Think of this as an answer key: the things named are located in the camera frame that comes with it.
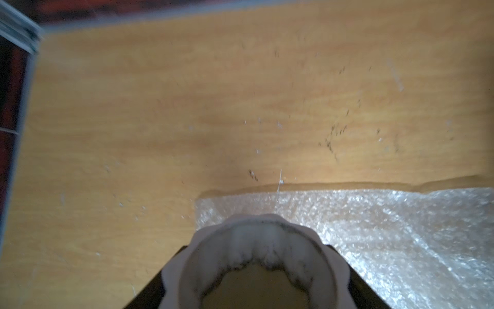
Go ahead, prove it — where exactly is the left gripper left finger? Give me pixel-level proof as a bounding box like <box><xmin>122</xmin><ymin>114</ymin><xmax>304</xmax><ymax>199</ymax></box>
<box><xmin>124</xmin><ymin>245</ymin><xmax>187</xmax><ymax>308</ymax></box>

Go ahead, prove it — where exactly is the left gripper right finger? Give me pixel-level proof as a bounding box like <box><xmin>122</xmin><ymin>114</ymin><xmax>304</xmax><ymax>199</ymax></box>
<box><xmin>325</xmin><ymin>245</ymin><xmax>391</xmax><ymax>309</ymax></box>

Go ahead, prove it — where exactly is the bubble wrap sheet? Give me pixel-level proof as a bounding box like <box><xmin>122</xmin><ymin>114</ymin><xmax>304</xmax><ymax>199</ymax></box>
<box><xmin>196</xmin><ymin>188</ymin><xmax>493</xmax><ymax>308</ymax></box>

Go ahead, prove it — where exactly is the white ceramic ribbed vase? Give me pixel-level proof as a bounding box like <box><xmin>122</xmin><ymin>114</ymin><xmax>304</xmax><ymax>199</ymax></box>
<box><xmin>159</xmin><ymin>214</ymin><xmax>356</xmax><ymax>308</ymax></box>

